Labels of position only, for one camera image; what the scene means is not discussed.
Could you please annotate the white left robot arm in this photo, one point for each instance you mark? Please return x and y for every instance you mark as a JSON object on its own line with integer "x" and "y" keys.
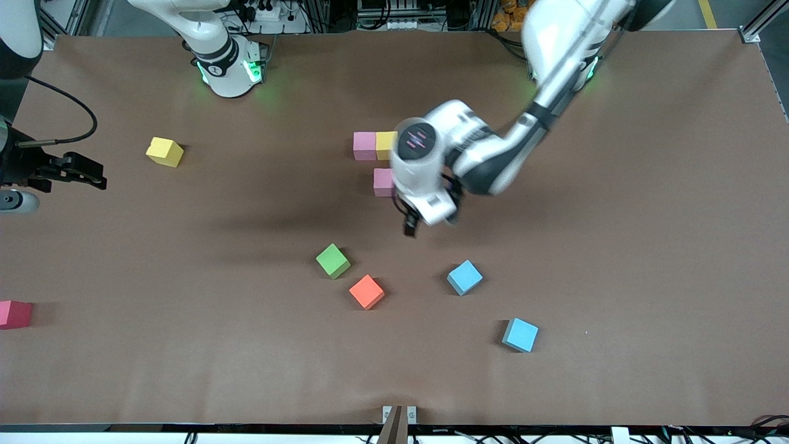
{"x": 555, "y": 37}

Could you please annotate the small metal clamp bracket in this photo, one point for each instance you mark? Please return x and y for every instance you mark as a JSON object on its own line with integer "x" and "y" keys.
{"x": 412, "y": 415}

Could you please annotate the pink foam cube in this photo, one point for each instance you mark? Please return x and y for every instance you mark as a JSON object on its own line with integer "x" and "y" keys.
{"x": 365, "y": 146}
{"x": 382, "y": 182}

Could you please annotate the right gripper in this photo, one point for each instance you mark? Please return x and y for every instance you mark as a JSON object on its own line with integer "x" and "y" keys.
{"x": 23, "y": 165}

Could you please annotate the blue foam cube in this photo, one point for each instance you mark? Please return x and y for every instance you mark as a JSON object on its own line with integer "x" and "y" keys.
{"x": 464, "y": 277}
{"x": 520, "y": 335}

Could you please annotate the pile of orange objects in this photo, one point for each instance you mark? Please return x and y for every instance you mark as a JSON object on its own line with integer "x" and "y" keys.
{"x": 502, "y": 21}

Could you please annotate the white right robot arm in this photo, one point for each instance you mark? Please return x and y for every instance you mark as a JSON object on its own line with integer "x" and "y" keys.
{"x": 225, "y": 74}

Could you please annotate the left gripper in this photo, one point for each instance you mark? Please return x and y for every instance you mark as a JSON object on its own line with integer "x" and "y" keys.
{"x": 409, "y": 226}

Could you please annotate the aluminium frame profile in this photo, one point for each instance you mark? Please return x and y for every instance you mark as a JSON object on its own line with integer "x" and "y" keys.
{"x": 764, "y": 20}
{"x": 61, "y": 24}

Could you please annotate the brown table cover sheet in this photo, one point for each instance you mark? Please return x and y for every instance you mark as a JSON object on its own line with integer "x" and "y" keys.
{"x": 185, "y": 370}

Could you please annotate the white power strip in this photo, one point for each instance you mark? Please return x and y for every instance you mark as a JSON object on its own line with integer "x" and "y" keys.
{"x": 271, "y": 13}

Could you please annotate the yellow foam cube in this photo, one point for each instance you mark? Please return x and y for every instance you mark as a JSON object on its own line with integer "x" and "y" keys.
{"x": 164, "y": 152}
{"x": 384, "y": 145}

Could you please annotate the orange foam cube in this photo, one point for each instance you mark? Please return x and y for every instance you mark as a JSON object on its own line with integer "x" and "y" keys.
{"x": 367, "y": 291}

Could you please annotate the green foam cube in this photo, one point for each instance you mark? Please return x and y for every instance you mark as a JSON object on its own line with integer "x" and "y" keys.
{"x": 333, "y": 261}

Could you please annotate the brown tapered mount pole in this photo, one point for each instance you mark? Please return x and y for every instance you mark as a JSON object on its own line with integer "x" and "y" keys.
{"x": 389, "y": 431}

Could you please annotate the red foam cube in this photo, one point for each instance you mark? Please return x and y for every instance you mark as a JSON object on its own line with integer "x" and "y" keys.
{"x": 13, "y": 314}

